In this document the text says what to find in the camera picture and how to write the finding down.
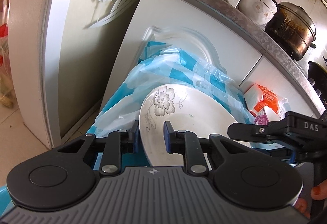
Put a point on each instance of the steel countertop edge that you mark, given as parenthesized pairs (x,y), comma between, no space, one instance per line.
(260,40)

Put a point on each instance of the black wok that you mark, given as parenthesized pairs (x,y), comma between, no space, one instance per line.
(317,78)

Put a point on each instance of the right hand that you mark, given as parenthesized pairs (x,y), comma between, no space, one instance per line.
(317,193)

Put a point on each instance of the white floral ceramic bowl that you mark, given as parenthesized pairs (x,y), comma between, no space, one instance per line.
(259,11)

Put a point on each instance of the dark metal stockpot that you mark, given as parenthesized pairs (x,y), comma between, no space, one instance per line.
(293,29)

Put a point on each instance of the white floral plate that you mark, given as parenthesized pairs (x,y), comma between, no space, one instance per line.
(186,109)

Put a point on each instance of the refrigerator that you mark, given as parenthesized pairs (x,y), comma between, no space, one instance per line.
(62,53)

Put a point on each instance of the blue checkered tablecloth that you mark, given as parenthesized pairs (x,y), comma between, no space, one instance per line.
(66,174)

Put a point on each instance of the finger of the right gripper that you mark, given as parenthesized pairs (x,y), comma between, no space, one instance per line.
(240,131)

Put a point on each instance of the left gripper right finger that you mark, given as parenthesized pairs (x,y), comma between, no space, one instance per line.
(178,141)

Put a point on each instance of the orange white package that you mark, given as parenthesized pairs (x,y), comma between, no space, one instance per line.
(265,105)

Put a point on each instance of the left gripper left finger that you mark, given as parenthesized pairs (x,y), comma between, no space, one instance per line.
(125,141)

